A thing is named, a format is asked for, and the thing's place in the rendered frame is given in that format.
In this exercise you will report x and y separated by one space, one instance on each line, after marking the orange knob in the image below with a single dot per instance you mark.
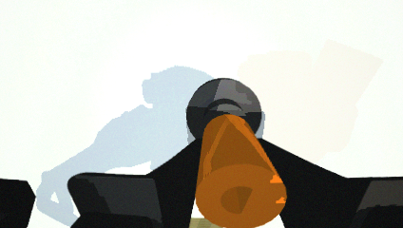
237 185

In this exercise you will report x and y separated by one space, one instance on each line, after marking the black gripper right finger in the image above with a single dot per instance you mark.
320 198

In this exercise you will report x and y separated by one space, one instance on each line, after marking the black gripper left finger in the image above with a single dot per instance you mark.
166 195

